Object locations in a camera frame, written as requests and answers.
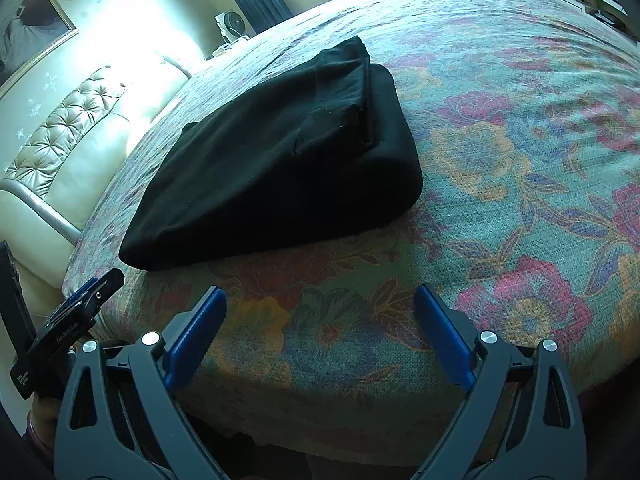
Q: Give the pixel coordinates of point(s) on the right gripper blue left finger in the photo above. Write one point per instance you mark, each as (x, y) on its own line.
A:
(188, 337)

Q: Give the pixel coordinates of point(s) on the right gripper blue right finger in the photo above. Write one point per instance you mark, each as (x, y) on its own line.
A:
(450, 334)

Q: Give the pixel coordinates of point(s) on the black pants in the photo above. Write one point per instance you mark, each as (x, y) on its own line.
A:
(319, 152)

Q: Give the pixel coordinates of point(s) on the left hand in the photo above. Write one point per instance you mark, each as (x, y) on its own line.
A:
(42, 420)

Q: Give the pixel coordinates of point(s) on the floral bedspread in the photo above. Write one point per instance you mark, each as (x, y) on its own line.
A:
(525, 116)

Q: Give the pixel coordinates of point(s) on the cream tufted headboard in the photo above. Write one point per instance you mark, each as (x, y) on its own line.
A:
(52, 185)

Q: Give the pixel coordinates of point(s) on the white desk fan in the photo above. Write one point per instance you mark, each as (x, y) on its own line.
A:
(231, 26)

